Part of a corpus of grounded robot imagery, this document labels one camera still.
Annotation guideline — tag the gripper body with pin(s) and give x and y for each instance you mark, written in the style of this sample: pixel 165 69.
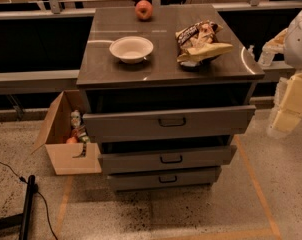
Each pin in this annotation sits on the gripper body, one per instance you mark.
pixel 299 44

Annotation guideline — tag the brown chip bag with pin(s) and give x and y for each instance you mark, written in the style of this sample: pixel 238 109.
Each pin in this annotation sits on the brown chip bag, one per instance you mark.
pixel 198 43

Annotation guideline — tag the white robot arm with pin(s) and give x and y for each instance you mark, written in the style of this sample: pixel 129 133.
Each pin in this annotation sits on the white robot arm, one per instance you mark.
pixel 293 44

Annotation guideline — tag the white paper bowl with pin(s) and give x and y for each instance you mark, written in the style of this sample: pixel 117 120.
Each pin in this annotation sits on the white paper bowl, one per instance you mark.
pixel 131 49

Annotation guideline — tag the middle grey drawer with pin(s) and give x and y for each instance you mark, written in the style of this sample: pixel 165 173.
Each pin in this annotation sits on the middle grey drawer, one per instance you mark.
pixel 166 159

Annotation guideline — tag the grey drawer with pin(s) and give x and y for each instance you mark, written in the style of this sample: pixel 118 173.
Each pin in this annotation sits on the grey drawer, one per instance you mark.
pixel 168 124
pixel 166 159
pixel 164 179

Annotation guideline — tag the bottom grey drawer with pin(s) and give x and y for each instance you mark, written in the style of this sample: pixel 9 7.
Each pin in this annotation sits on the bottom grey drawer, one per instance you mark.
pixel 164 179

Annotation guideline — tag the grey drawer cabinet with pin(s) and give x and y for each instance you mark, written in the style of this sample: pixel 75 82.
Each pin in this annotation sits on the grey drawer cabinet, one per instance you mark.
pixel 158 83

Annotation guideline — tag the top grey drawer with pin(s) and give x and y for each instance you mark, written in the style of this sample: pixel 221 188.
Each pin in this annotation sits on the top grey drawer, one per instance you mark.
pixel 168 124

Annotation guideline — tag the red apple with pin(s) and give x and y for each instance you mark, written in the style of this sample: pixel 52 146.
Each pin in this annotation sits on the red apple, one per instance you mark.
pixel 144 10

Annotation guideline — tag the green packet in box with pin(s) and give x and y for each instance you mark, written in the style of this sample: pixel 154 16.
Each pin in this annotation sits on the green packet in box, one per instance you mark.
pixel 83 137

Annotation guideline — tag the white bottle in box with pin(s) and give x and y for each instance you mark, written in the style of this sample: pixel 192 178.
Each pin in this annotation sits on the white bottle in box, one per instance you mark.
pixel 75 119

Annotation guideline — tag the orange fruit in box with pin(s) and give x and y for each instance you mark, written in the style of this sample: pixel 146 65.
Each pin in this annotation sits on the orange fruit in box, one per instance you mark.
pixel 72 140

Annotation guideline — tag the open cardboard box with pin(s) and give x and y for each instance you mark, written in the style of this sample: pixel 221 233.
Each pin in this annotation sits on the open cardboard box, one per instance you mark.
pixel 66 158

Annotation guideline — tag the black metal stand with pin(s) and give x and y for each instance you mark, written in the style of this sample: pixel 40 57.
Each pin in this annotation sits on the black metal stand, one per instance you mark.
pixel 22 220

